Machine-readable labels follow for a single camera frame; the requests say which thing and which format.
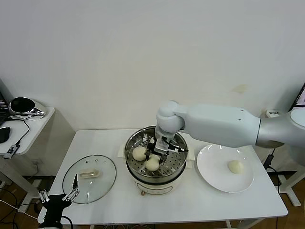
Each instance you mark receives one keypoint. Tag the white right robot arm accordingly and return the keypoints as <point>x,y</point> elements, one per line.
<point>214,124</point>

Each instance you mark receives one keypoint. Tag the black computer mouse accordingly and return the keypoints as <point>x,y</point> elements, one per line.
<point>4,134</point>

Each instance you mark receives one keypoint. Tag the black laptop with dark screen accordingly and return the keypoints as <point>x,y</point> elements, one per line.
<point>2,107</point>

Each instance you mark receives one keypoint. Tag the grey usb hub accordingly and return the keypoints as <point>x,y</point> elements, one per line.
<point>10,151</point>

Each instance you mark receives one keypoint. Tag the chrome rounded device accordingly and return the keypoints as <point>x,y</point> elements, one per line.
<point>23,106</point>

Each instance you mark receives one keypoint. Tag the white steamed baozi bun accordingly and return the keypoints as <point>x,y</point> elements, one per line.
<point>139,153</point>
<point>236,166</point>
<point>152,165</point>

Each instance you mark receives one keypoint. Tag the grey laptop with pink screen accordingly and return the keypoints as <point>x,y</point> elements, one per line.
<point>300,95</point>

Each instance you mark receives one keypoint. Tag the white electric cooker base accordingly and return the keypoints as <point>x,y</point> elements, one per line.
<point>155,188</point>

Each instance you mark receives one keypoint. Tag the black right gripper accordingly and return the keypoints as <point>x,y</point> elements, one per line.
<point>152,144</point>

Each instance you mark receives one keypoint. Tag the white side table with mouse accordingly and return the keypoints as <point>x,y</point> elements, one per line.
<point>38,128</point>

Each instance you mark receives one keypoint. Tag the white side table with label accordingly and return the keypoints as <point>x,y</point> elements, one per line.
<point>290,190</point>

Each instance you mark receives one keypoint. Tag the steel perforated steamer basket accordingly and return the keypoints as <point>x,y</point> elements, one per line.
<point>176,164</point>

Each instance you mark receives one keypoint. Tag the white round plate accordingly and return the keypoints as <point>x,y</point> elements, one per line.
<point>209,162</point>

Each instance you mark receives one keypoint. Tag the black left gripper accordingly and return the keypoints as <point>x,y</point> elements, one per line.
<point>56,204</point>

